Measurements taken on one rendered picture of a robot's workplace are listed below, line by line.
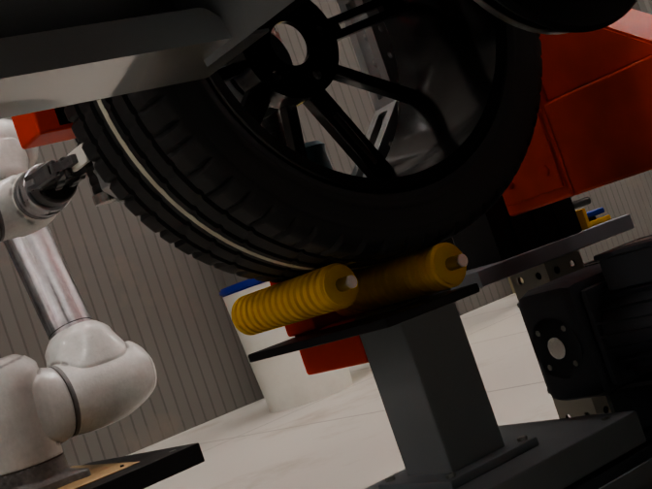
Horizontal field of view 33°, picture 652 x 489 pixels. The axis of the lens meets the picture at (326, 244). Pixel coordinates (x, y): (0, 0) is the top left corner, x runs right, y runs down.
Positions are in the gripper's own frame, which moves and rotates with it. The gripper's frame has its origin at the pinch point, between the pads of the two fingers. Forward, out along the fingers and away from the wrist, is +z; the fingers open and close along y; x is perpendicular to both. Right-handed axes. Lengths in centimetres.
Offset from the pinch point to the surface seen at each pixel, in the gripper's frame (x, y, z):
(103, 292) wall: -1, -159, -384
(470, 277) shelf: -39, -57, 10
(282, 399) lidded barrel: -78, -188, -293
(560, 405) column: -69, -76, 0
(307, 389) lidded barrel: -77, -196, -283
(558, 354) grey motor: -52, -42, 40
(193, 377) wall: -59, -194, -387
